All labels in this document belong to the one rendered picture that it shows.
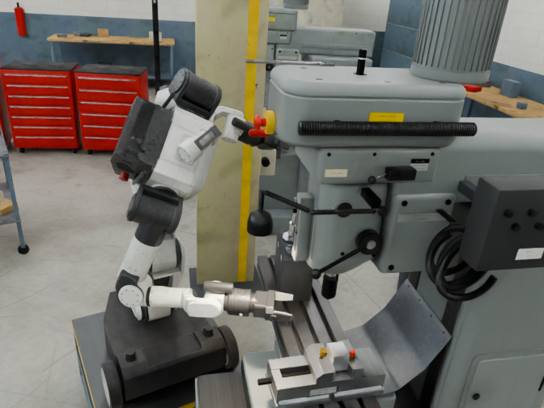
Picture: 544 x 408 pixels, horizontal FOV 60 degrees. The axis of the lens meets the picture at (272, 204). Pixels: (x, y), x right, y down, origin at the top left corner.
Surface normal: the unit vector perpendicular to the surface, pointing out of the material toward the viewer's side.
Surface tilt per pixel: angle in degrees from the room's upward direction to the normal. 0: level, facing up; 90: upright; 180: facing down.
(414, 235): 90
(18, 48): 90
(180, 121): 57
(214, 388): 0
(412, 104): 90
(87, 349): 0
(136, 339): 0
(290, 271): 90
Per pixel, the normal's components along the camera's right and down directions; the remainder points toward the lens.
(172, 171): 0.45, -0.14
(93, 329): 0.07, -0.90
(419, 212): 0.19, 0.44
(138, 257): -0.07, 0.33
